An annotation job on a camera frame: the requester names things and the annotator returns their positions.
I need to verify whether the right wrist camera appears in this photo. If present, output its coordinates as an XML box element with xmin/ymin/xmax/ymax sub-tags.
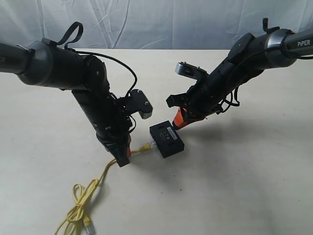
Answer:
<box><xmin>175</xmin><ymin>62</ymin><xmax>208</xmax><ymax>80</ymax></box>

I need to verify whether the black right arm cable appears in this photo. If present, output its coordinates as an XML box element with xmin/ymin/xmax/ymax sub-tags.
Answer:
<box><xmin>215</xmin><ymin>17</ymin><xmax>294</xmax><ymax>115</ymax></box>

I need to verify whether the grey wrinkled backdrop cloth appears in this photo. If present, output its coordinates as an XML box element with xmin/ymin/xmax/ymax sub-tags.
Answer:
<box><xmin>0</xmin><ymin>0</ymin><xmax>313</xmax><ymax>49</ymax></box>

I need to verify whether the small black network box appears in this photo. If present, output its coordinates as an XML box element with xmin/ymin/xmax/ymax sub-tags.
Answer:
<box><xmin>149</xmin><ymin>120</ymin><xmax>185</xmax><ymax>158</ymax></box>

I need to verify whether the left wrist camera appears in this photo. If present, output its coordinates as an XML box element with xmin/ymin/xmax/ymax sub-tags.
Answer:
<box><xmin>119</xmin><ymin>89</ymin><xmax>153</xmax><ymax>119</ymax></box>

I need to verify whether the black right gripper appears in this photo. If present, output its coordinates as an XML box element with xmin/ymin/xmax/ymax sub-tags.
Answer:
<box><xmin>166</xmin><ymin>81</ymin><xmax>235</xmax><ymax>130</ymax></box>

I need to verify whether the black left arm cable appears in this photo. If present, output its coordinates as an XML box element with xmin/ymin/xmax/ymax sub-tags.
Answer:
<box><xmin>58</xmin><ymin>21</ymin><xmax>137</xmax><ymax>98</ymax></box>

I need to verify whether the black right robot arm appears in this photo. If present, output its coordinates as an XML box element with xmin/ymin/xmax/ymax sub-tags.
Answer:
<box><xmin>166</xmin><ymin>29</ymin><xmax>313</xmax><ymax>130</ymax></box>

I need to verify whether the yellow ethernet cable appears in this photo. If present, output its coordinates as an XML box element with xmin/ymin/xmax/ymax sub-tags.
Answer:
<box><xmin>54</xmin><ymin>141</ymin><xmax>157</xmax><ymax>235</ymax></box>

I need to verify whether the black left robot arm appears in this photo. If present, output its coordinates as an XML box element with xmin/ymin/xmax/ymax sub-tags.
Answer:
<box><xmin>0</xmin><ymin>40</ymin><xmax>132</xmax><ymax>167</ymax></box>

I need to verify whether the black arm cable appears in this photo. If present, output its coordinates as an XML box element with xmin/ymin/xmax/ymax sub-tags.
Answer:
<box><xmin>58</xmin><ymin>21</ymin><xmax>137</xmax><ymax>98</ymax></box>
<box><xmin>215</xmin><ymin>17</ymin><xmax>294</xmax><ymax>115</ymax></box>

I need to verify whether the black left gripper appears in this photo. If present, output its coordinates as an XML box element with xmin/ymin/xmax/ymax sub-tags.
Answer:
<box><xmin>95</xmin><ymin>97</ymin><xmax>133</xmax><ymax>167</ymax></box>

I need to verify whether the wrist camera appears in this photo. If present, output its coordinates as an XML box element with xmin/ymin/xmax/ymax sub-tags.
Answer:
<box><xmin>119</xmin><ymin>89</ymin><xmax>153</xmax><ymax>119</ymax></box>
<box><xmin>175</xmin><ymin>62</ymin><xmax>208</xmax><ymax>80</ymax></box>

